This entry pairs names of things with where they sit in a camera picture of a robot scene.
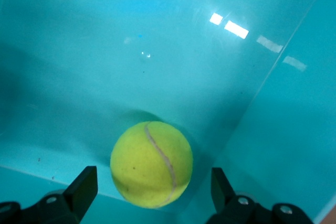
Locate yellow tennis ball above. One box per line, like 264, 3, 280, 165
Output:
109, 121, 194, 208

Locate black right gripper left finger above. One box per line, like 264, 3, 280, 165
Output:
0, 166, 99, 224

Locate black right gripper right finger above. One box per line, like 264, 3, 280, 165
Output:
207, 167, 314, 224

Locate blue plastic bin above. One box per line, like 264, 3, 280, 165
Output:
0, 0, 336, 224

